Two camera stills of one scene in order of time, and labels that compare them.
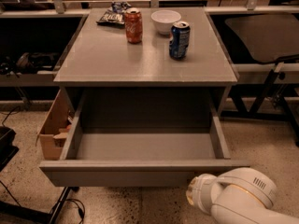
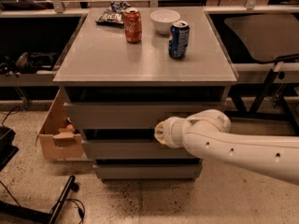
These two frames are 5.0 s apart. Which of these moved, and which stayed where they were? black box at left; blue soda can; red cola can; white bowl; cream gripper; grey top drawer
Moved: cream gripper; grey top drawer
Stayed: white bowl; blue soda can; black box at left; red cola can
